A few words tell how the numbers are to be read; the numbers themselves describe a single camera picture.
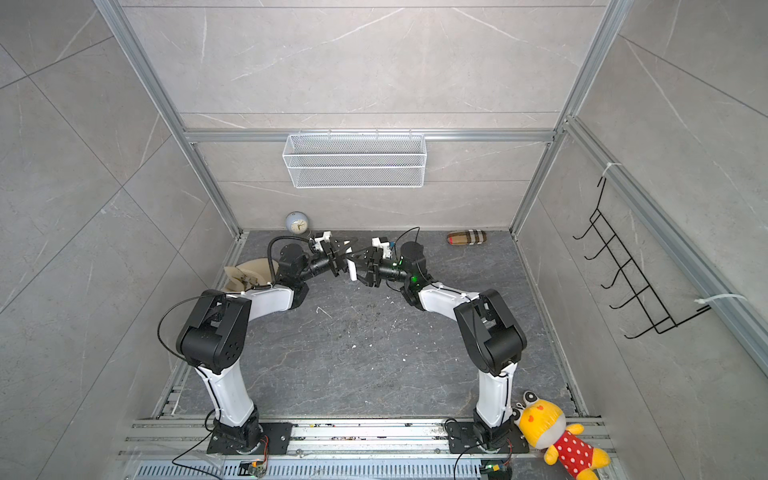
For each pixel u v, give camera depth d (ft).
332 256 2.56
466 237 3.77
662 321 1.91
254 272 3.32
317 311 3.20
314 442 2.45
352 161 3.29
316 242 2.82
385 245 2.75
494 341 1.66
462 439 2.39
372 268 2.50
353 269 2.50
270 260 2.55
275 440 2.41
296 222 3.75
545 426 2.26
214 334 1.66
